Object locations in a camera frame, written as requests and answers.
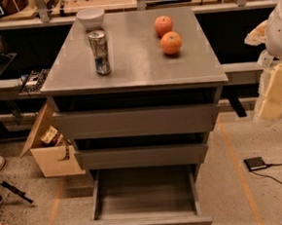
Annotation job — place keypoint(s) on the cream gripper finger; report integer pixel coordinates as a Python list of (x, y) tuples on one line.
[(271, 108)]

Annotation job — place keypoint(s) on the silver blue redbull can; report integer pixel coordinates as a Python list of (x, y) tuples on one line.
[(98, 42)]

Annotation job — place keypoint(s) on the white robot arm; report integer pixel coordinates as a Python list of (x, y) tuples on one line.
[(270, 33)]

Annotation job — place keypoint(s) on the grey drawer cabinet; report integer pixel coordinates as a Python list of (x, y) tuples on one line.
[(142, 75)]

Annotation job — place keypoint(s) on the grey open bottom drawer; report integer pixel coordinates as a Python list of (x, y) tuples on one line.
[(146, 196)]

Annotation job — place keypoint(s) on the grey middle drawer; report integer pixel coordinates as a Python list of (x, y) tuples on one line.
[(175, 155)]

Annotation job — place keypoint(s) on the grey top drawer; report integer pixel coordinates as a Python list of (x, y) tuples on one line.
[(137, 122)]

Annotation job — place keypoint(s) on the black foot pedal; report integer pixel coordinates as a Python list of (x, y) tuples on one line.
[(255, 163)]

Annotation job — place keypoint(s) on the orange fruit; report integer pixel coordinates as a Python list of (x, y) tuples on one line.
[(170, 43)]

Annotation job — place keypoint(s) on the red apple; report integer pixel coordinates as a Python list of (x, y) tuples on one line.
[(163, 25)]

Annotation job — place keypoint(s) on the white ceramic bowl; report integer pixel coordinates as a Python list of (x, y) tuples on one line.
[(91, 18)]

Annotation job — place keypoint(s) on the snack packet in box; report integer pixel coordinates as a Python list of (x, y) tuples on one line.
[(50, 136)]

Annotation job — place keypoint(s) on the open cardboard box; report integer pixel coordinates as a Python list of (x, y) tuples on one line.
[(53, 161)]

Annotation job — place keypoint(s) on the patterned notebook on shelf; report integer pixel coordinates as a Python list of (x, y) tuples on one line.
[(33, 81)]

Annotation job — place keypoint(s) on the black tripod leg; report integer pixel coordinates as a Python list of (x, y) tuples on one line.
[(15, 190)]

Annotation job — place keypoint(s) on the grey metal shelf rail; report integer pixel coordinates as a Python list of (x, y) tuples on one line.
[(10, 90)]

